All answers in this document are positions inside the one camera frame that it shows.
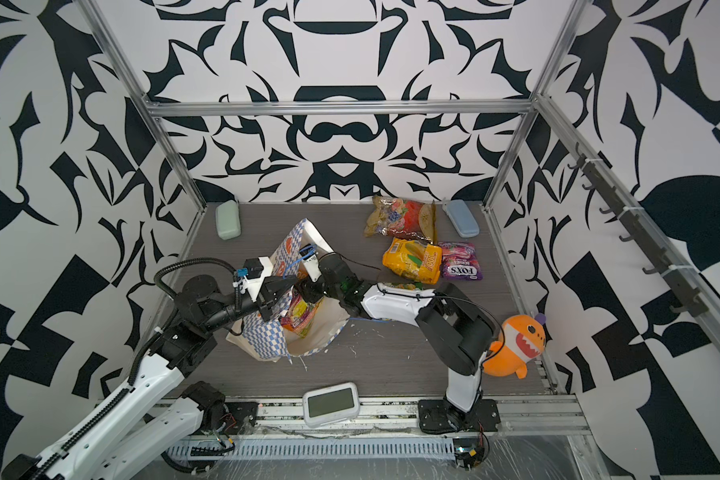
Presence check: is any black corrugated cable hose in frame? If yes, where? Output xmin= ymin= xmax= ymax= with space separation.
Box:
xmin=23 ymin=256 xmax=238 ymax=480

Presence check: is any orange shark plush toy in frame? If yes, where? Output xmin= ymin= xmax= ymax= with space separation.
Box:
xmin=482 ymin=314 xmax=547 ymax=379

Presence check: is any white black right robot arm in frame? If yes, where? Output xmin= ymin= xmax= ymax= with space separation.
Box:
xmin=300 ymin=252 xmax=501 ymax=431

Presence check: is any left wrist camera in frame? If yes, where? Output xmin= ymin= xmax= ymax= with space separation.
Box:
xmin=236 ymin=257 xmax=273 ymax=300

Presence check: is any checkered paper bag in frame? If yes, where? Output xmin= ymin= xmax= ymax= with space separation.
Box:
xmin=225 ymin=219 xmax=349 ymax=362

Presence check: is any orange Fox's fruits candy bag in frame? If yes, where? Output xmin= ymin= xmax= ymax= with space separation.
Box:
xmin=280 ymin=293 xmax=321 ymax=338

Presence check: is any white slotted cable duct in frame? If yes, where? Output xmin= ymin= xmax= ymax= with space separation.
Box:
xmin=168 ymin=437 xmax=456 ymax=463

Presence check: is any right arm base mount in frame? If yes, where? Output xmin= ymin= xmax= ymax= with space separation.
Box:
xmin=417 ymin=389 xmax=501 ymax=435

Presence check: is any white digital timer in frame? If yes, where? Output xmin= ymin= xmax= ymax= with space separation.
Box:
xmin=302 ymin=382 xmax=360 ymax=428

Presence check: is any aluminium cage frame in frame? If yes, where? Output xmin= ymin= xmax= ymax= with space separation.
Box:
xmin=74 ymin=0 xmax=720 ymax=480

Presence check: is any light blue case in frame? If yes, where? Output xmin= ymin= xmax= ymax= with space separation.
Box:
xmin=443 ymin=199 xmax=480 ymax=238

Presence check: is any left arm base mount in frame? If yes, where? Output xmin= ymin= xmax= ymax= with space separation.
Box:
xmin=179 ymin=381 xmax=259 ymax=435

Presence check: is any yellow snack bag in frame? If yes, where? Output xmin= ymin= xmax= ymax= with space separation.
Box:
xmin=382 ymin=238 xmax=443 ymax=285

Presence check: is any purple candy bag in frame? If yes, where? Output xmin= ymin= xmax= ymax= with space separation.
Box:
xmin=438 ymin=242 xmax=483 ymax=281

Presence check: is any black wall hook rail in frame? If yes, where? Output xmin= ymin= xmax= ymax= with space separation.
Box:
xmin=569 ymin=143 xmax=710 ymax=318

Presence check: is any gold fruit gummy bag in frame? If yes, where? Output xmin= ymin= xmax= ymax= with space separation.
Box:
xmin=364 ymin=196 xmax=437 ymax=244

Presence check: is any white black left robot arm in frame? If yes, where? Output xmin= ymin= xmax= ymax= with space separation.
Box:
xmin=0 ymin=262 xmax=297 ymax=479

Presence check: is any green Fox's candy bag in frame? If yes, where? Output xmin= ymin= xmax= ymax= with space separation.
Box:
xmin=382 ymin=283 xmax=426 ymax=291

